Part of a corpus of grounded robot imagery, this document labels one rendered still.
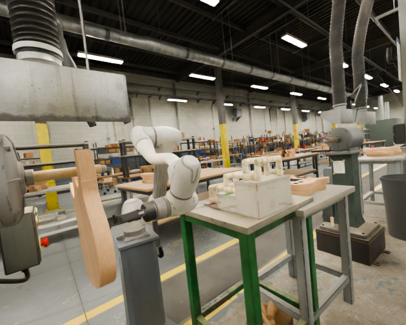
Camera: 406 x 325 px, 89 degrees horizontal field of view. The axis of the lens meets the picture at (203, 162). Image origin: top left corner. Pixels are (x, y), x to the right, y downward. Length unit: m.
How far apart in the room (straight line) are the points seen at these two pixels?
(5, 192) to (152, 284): 1.28
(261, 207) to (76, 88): 0.84
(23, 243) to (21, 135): 10.96
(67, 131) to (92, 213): 11.32
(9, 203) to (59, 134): 11.26
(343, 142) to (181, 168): 2.10
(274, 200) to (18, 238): 1.05
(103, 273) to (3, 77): 0.53
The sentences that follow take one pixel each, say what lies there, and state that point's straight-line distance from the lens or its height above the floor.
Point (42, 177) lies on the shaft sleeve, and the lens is 0.77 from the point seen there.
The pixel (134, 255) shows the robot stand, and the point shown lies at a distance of 1.62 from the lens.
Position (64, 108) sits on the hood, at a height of 1.42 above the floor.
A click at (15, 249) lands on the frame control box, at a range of 1.02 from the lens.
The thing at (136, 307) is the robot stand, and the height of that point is 0.25.
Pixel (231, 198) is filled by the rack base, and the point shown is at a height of 1.01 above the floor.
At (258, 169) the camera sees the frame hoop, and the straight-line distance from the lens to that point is 1.02.
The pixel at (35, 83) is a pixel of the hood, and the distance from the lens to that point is 0.66.
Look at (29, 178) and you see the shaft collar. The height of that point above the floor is 1.25.
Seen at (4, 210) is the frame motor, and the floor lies 1.18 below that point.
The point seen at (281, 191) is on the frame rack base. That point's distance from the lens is 1.14.
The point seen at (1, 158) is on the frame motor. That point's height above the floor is 1.31.
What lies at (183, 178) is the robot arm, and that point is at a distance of 0.78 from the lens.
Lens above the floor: 1.27
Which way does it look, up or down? 3 degrees down
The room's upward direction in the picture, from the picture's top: 6 degrees counter-clockwise
